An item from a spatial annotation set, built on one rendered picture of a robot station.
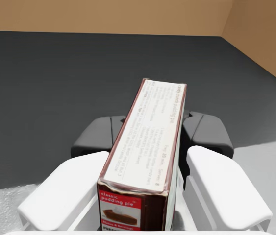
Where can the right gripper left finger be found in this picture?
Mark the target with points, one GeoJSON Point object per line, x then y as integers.
{"type": "Point", "coordinates": [79, 171]}

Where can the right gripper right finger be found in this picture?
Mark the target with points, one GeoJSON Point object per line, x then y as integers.
{"type": "Point", "coordinates": [216, 176]}

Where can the red and white carton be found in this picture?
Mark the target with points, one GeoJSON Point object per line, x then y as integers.
{"type": "Point", "coordinates": [140, 156]}

